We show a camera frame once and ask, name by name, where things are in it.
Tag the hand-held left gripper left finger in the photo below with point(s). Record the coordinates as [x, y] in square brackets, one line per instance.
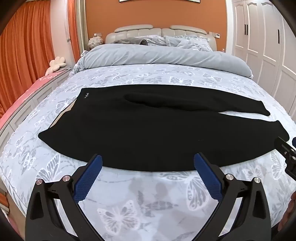
[89, 178]

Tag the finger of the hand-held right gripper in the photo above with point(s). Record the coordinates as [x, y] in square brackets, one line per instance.
[288, 157]

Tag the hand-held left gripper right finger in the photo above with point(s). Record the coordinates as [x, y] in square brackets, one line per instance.
[208, 178]

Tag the black pants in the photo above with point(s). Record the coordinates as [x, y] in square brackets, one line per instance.
[138, 129]

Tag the pink bench cushion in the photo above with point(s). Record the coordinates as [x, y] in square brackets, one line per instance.
[30, 92]

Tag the butterfly print bed sheet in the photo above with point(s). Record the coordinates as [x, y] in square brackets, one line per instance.
[143, 74]

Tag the white wardrobe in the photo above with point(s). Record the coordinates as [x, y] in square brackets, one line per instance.
[261, 41]

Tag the white flower-shaped cushion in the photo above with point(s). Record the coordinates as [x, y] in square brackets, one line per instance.
[56, 63]

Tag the grey duvet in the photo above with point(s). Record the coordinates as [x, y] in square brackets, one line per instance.
[150, 55]

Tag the butterfly print pillow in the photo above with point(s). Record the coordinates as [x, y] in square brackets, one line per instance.
[189, 42]

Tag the white bedside ornament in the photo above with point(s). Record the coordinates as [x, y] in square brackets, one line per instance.
[95, 41]

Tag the wide orange curtain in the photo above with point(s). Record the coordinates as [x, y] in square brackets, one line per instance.
[20, 58]

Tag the narrow orange curtain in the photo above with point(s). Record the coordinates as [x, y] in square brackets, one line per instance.
[74, 30]

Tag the beige padded headboard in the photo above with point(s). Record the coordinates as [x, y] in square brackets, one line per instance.
[138, 31]

